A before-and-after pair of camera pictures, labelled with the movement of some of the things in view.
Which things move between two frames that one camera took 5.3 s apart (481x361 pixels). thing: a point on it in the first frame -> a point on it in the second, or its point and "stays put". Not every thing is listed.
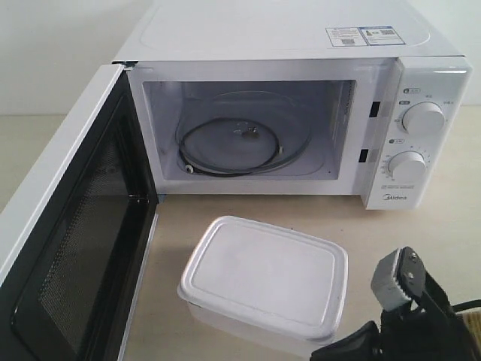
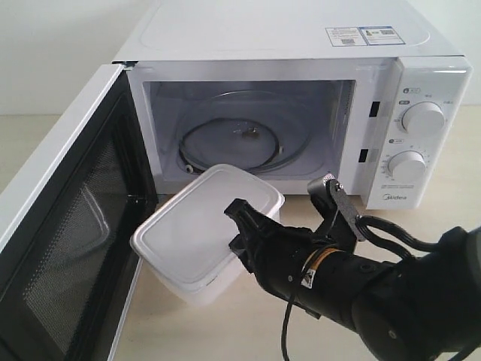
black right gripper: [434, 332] -> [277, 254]
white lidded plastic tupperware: [276, 288] -> [184, 246]
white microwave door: [76, 237] stays put
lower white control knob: [407, 165] stays put
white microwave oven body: [356, 98] stays put
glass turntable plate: [245, 134] stays put
